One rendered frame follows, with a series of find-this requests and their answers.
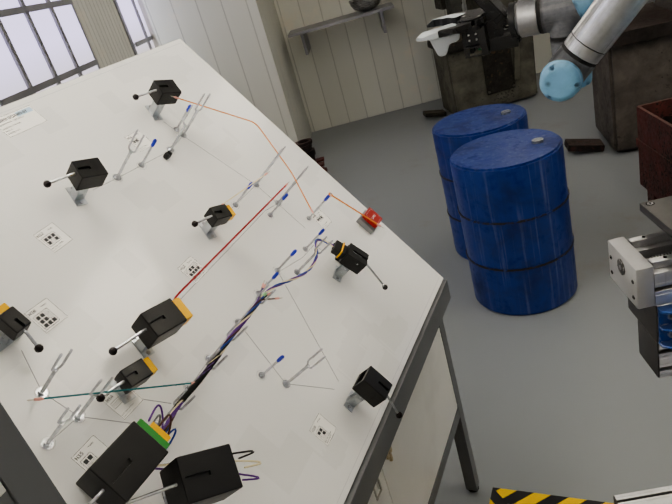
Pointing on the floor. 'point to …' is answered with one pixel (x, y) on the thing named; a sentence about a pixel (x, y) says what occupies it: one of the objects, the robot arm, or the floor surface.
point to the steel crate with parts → (655, 147)
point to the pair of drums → (508, 207)
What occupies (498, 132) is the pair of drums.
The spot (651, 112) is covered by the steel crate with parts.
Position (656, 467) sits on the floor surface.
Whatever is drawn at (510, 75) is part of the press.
